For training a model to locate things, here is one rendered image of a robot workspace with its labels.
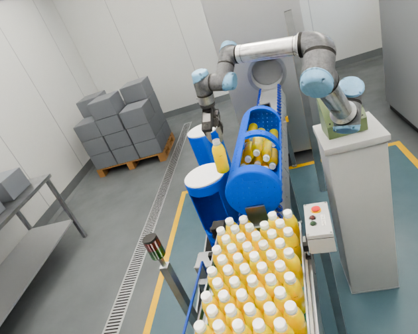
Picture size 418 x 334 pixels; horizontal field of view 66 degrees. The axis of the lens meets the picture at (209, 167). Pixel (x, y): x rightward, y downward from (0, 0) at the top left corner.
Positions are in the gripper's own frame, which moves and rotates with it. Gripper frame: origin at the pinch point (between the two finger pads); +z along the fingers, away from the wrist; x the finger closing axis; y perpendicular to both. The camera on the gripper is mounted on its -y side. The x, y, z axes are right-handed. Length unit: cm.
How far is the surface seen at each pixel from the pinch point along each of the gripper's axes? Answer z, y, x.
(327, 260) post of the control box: 43, -41, -45
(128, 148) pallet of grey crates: 162, 264, 205
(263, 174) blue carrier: 15.7, -10.2, -20.7
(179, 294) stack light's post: 42, -56, 21
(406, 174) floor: 141, 120, -139
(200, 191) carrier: 43, 14, 21
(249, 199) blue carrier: 29.7, -11.6, -12.1
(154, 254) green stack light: 16, -54, 24
